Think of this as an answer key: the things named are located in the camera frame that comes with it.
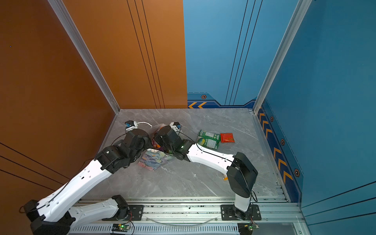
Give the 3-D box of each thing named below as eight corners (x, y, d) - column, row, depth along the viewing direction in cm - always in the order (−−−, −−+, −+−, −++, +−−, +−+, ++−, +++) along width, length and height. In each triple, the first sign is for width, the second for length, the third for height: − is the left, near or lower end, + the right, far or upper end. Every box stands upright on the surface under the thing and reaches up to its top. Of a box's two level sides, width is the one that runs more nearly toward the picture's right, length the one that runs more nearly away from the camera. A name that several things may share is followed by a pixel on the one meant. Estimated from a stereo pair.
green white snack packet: (196, 144, 102) (196, 141, 99) (200, 132, 108) (200, 129, 106) (218, 150, 99) (218, 147, 96) (220, 137, 105) (221, 134, 103)
